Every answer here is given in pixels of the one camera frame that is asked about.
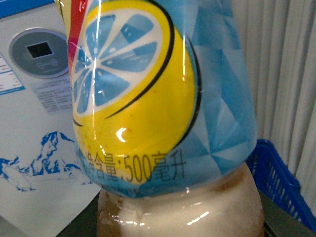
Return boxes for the blue plastic basket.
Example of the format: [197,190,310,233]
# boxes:
[246,139,316,232]

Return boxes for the white vertical blinds curtain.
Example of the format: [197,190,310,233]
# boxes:
[233,0,316,202]

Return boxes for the lemon drink bottle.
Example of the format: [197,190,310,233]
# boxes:
[56,0,265,237]

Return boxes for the white blue chest freezer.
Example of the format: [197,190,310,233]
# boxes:
[0,0,99,237]

